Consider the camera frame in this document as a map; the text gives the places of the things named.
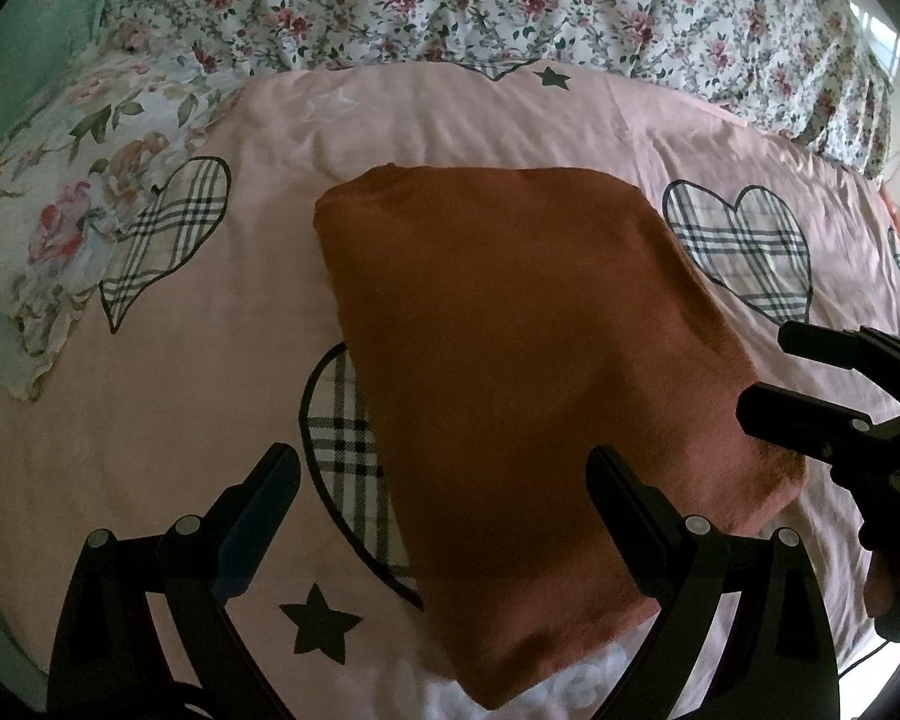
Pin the pink heart print bed sheet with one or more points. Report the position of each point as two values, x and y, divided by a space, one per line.
210 330

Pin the small flower print quilt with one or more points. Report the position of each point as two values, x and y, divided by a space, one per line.
495 0

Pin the orange garment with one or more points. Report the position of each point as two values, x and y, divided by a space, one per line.
525 390

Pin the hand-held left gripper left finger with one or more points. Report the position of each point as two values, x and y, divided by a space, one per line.
249 546

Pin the rose print ruffled pillow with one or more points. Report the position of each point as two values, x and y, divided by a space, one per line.
82 210

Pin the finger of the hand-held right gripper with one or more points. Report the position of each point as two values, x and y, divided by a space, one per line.
832 345
802 416

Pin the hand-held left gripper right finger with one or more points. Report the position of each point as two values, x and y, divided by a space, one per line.
631 532

